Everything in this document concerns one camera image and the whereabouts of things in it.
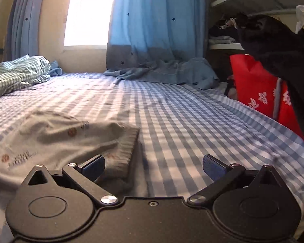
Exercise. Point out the window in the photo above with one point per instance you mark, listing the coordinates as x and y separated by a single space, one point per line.
87 23

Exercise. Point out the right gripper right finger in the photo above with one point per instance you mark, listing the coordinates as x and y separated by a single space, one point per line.
230 177

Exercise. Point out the blue white checked bedsheet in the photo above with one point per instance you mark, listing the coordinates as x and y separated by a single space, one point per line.
178 126

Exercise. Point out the grey printed pants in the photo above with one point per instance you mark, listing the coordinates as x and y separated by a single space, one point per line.
55 139

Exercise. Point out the blue star curtain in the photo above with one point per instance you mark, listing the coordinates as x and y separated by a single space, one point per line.
160 41

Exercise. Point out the black hanging garment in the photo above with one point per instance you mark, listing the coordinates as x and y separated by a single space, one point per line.
279 50

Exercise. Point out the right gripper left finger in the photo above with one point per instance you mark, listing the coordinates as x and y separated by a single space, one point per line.
73 185

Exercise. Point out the blue left curtain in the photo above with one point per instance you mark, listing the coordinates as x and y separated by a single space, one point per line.
22 29

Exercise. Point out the white shelf unit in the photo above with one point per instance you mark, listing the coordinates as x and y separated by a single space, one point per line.
253 10

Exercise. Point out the green checked duvet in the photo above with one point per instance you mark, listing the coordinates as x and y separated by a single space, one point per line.
25 72

